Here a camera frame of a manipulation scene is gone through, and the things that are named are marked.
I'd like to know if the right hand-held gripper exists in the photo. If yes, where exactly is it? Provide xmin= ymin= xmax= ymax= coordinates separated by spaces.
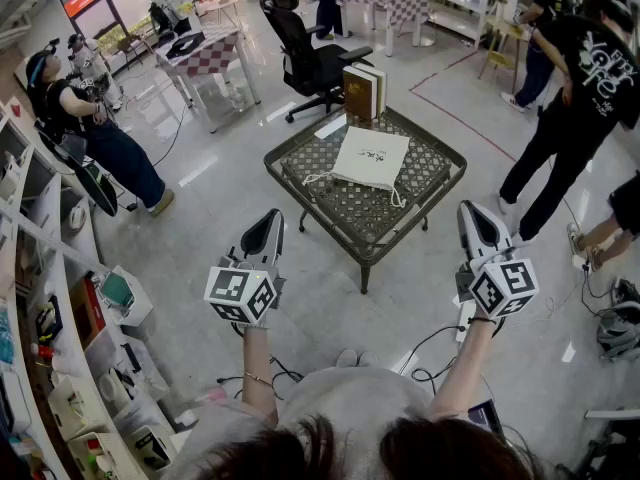
xmin=453 ymin=200 xmax=541 ymax=320

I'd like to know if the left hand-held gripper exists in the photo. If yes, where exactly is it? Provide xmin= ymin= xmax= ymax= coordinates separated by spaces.
xmin=203 ymin=208 xmax=287 ymax=327

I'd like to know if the white drawstring cloth bag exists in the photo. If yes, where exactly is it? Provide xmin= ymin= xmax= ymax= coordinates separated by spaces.
xmin=301 ymin=125 xmax=411 ymax=209

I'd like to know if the person's right forearm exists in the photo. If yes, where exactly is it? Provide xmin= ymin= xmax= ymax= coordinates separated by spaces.
xmin=429 ymin=317 xmax=497 ymax=419

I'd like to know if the person's left forearm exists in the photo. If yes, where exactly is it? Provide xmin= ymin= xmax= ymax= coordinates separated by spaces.
xmin=242 ymin=323 xmax=279 ymax=427

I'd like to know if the red and brown box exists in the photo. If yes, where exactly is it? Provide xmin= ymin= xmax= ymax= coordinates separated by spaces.
xmin=69 ymin=276 xmax=107 ymax=349

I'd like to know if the white power strip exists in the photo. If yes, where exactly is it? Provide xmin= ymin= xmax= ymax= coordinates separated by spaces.
xmin=453 ymin=298 xmax=477 ymax=344

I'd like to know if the woven lattice coffee table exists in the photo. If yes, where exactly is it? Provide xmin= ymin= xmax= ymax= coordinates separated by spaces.
xmin=263 ymin=105 xmax=469 ymax=295

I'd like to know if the white paper strip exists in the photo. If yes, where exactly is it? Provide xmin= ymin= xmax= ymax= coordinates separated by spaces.
xmin=314 ymin=115 xmax=349 ymax=140

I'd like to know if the white box with teal panel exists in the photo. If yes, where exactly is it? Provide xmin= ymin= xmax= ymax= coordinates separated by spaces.
xmin=97 ymin=265 xmax=154 ymax=327

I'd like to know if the grey backpack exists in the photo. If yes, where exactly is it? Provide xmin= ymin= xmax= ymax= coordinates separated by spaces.
xmin=597 ymin=277 xmax=640 ymax=362

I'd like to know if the yellow wooden stool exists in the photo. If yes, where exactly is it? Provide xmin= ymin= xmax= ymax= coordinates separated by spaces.
xmin=477 ymin=15 xmax=532 ymax=95

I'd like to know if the olive hardcover book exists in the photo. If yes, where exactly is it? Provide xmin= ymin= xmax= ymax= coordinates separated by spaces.
xmin=352 ymin=61 xmax=389 ymax=117

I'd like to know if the black green-edged board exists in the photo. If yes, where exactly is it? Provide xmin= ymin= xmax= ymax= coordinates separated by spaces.
xmin=74 ymin=160 xmax=119 ymax=218

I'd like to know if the brown hardcover book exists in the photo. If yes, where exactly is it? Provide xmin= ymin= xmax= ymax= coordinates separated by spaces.
xmin=342 ymin=65 xmax=377 ymax=121

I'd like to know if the person's grey clothing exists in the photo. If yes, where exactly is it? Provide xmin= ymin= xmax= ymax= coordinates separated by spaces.
xmin=169 ymin=365 xmax=501 ymax=480

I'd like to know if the dark tablet device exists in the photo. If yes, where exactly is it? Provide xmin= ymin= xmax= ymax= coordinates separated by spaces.
xmin=467 ymin=398 xmax=506 ymax=439

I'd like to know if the black office chair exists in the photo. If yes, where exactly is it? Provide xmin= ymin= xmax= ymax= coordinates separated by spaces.
xmin=259 ymin=0 xmax=375 ymax=124

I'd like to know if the checkered cloth white table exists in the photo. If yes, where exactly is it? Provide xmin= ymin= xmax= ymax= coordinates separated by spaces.
xmin=154 ymin=22 xmax=262 ymax=134
xmin=335 ymin=0 xmax=431 ymax=58

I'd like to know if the white shelving rack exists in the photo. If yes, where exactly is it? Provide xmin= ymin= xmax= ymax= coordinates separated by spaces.
xmin=424 ymin=0 xmax=504 ymax=49

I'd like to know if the black flat box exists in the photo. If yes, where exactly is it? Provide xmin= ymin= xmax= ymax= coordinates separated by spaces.
xmin=165 ymin=31 xmax=206 ymax=60

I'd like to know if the white shelf unit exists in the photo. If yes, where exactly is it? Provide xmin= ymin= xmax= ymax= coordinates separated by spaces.
xmin=0 ymin=97 xmax=177 ymax=480

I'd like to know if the black floor cable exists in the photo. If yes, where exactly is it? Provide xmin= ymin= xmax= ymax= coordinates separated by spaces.
xmin=397 ymin=324 xmax=467 ymax=384
xmin=217 ymin=355 xmax=306 ymax=402

